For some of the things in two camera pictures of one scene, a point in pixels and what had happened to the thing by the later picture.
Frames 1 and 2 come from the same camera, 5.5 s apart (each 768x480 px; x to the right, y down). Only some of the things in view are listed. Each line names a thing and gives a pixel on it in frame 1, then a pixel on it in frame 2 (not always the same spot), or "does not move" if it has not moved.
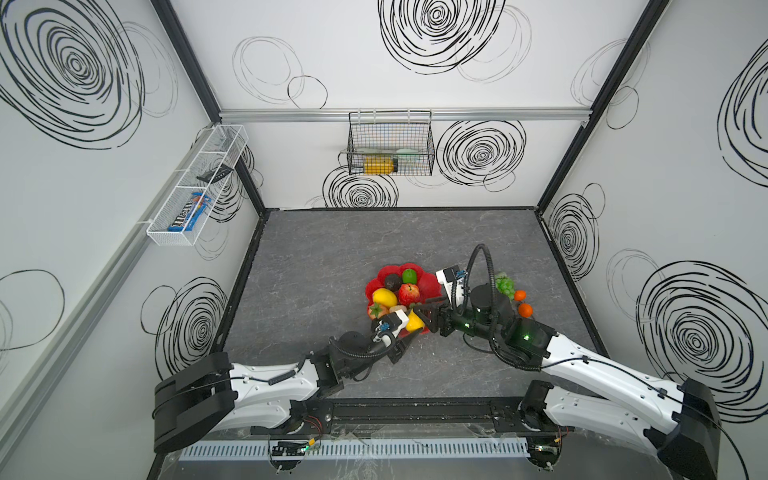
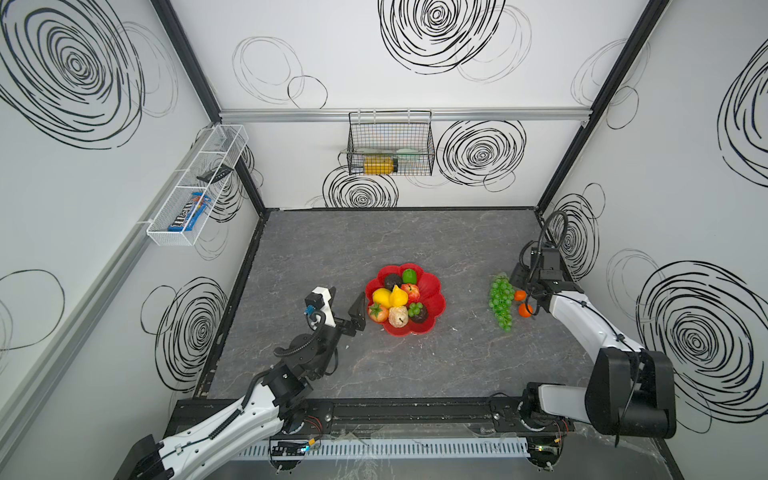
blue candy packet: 190,213 does not move
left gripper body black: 395,339 to 347,324
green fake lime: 409,276 does not move
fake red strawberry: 377,310 does not move
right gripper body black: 442,315 to 527,288
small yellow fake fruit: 413,322 to 398,297
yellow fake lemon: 384,296 does not move
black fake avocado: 393,282 does not move
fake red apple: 408,294 does not move
